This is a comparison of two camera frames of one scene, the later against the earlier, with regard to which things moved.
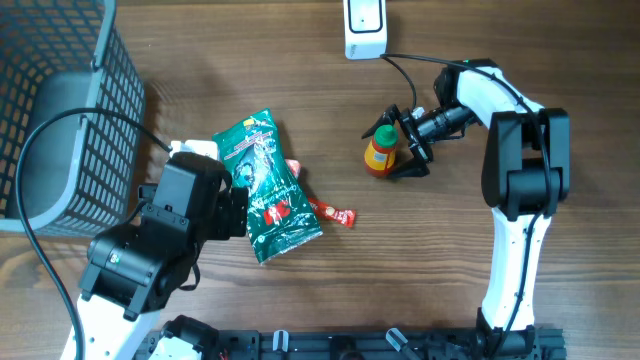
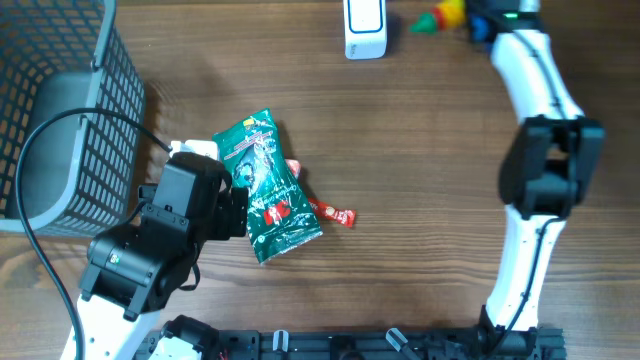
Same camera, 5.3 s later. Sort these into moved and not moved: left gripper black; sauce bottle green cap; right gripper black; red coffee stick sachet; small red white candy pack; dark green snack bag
Moved: right gripper black; sauce bottle green cap
Not moved: red coffee stick sachet; left gripper black; dark green snack bag; small red white candy pack
